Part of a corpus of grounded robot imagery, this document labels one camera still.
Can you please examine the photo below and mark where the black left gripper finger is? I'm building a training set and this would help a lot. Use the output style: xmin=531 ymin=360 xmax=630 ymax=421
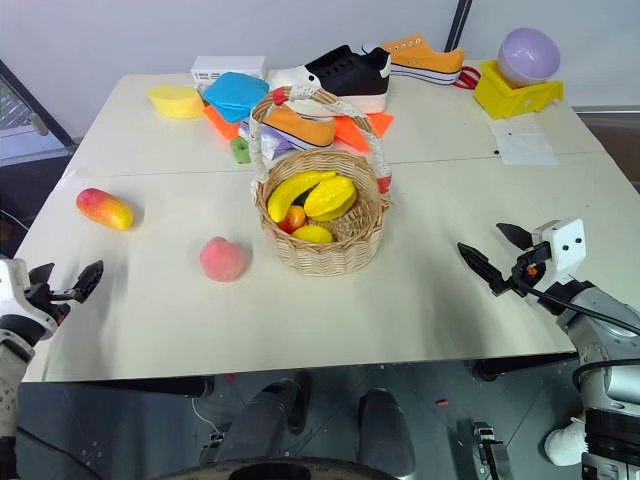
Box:
xmin=69 ymin=259 xmax=105 ymax=305
xmin=28 ymin=262 xmax=56 ymax=290

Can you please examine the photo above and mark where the small green toy vegetable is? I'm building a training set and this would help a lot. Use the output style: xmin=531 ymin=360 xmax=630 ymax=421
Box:
xmin=230 ymin=137 xmax=252 ymax=165

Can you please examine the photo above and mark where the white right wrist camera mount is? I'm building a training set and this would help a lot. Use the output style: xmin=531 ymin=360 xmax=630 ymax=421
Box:
xmin=531 ymin=217 xmax=587 ymax=295

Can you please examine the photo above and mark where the blue folded cloth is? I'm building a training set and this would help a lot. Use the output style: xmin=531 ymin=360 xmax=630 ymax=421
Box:
xmin=203 ymin=71 xmax=271 ymax=126

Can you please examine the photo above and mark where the black vertical post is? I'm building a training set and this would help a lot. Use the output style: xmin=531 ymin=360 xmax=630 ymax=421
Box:
xmin=443 ymin=0 xmax=474 ymax=52

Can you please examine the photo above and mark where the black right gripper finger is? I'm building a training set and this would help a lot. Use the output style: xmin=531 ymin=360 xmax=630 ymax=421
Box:
xmin=456 ymin=242 xmax=507 ymax=297
xmin=495 ymin=222 xmax=536 ymax=252

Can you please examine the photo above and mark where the white paper sheet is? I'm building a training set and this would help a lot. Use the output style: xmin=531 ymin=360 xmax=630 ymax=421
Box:
xmin=488 ymin=119 xmax=561 ymax=166

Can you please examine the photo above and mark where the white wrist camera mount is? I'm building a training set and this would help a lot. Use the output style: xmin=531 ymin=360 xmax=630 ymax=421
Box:
xmin=0 ymin=257 xmax=59 ymax=342
xmin=531 ymin=217 xmax=587 ymax=295

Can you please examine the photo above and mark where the white cardboard box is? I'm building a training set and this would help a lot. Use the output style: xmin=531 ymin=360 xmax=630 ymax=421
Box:
xmin=190 ymin=55 xmax=267 ymax=88

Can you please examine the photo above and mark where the purple plastic bowl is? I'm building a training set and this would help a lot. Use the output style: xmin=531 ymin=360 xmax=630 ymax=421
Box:
xmin=497 ymin=27 xmax=562 ymax=89

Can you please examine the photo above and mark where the white shoe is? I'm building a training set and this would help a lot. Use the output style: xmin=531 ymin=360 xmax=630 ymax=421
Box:
xmin=544 ymin=416 xmax=587 ymax=469

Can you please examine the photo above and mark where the purple plastic item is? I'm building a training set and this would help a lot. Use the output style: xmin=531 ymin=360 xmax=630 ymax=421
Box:
xmin=260 ymin=124 xmax=297 ymax=161

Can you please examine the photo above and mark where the pink peach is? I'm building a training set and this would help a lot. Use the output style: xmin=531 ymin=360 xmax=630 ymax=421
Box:
xmin=199 ymin=235 xmax=252 ymax=283

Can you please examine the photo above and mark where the yellow lemon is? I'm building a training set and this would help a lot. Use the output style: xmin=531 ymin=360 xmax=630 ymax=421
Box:
xmin=290 ymin=224 xmax=335 ymax=246

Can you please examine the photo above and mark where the yellow sponge block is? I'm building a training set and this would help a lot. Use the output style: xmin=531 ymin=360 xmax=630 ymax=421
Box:
xmin=147 ymin=83 xmax=207 ymax=120

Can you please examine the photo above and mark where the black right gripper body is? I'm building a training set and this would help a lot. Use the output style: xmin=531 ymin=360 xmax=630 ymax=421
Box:
xmin=501 ymin=241 xmax=552 ymax=298

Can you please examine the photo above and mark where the yellow starfruit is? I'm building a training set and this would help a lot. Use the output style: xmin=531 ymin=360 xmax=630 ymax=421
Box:
xmin=303 ymin=176 xmax=359 ymax=223

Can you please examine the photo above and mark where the dark rounded robot torso edge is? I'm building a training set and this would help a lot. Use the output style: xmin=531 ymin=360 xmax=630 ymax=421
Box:
xmin=172 ymin=456 xmax=404 ymax=480

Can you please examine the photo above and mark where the orange sneaker with white sole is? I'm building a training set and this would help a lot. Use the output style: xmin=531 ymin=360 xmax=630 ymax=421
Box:
xmin=361 ymin=33 xmax=466 ymax=86
xmin=259 ymin=106 xmax=339 ymax=152

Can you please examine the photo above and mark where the dark rounded robot leg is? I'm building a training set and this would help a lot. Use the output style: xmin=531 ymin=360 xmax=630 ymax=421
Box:
xmin=356 ymin=388 xmax=417 ymax=480
xmin=213 ymin=371 xmax=314 ymax=467

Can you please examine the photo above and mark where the red yellow mango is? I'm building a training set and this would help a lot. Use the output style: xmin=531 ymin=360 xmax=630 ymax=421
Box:
xmin=75 ymin=187 xmax=136 ymax=232

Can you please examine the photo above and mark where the yellow plastic bin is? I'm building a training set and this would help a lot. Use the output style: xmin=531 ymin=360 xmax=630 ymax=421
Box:
xmin=473 ymin=59 xmax=566 ymax=121

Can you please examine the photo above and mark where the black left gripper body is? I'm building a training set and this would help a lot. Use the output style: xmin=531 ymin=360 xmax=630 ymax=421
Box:
xmin=25 ymin=281 xmax=77 ymax=327

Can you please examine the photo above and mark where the orange flat foam piece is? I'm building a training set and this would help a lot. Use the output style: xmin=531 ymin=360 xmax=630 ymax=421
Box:
xmin=203 ymin=105 xmax=242 ymax=142
xmin=333 ymin=111 xmax=396 ymax=154

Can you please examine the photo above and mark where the wicker basket with handle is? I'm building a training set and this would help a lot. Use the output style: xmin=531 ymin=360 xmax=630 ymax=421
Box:
xmin=248 ymin=85 xmax=395 ymax=276

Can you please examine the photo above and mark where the black and white sneaker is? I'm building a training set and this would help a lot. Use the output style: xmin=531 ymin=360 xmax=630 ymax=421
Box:
xmin=269 ymin=44 xmax=393 ymax=116

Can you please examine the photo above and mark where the glass cabinet with black frame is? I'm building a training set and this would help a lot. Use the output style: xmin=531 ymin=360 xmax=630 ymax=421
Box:
xmin=0 ymin=58 xmax=80 ymax=169

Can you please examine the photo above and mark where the yellow banana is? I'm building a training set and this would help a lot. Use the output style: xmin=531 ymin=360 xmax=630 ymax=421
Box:
xmin=266 ymin=169 xmax=338 ymax=222

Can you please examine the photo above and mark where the red striped strap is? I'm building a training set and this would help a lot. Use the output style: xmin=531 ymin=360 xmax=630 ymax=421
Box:
xmin=451 ymin=64 xmax=483 ymax=92

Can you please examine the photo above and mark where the small orange red fruit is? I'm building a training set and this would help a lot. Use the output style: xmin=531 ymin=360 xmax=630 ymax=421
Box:
xmin=277 ymin=205 xmax=308 ymax=235

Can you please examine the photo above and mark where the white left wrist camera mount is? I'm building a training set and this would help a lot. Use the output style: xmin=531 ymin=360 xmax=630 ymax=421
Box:
xmin=0 ymin=257 xmax=59 ymax=342

